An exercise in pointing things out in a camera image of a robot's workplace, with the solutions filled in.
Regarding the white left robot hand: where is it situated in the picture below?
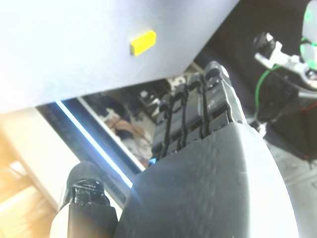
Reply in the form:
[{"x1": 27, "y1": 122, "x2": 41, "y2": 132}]
[{"x1": 49, "y1": 60, "x2": 302, "y2": 238}]

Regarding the green cable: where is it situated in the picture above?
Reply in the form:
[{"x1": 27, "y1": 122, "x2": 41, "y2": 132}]
[{"x1": 255, "y1": 63, "x2": 282, "y2": 120}]

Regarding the yellow rectangular block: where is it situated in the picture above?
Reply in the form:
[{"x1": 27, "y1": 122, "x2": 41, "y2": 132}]
[{"x1": 130, "y1": 30, "x2": 157, "y2": 57}]

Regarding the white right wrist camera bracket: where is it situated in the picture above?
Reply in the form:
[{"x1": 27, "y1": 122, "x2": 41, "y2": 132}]
[{"x1": 254, "y1": 31, "x2": 317, "y2": 90}]

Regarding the robot column with blue light strip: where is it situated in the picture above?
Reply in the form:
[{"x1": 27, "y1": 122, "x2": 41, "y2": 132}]
[{"x1": 34, "y1": 98, "x2": 147, "y2": 206}]

